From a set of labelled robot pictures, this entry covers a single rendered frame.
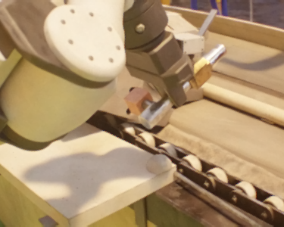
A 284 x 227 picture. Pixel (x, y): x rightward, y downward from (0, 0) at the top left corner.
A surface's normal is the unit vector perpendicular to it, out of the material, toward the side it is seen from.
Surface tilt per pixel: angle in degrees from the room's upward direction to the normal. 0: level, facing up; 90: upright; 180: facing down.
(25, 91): 87
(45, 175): 0
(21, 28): 47
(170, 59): 90
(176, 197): 0
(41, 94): 100
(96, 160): 0
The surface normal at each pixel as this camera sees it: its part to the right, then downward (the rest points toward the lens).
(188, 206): -0.06, -0.92
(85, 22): 0.61, -0.54
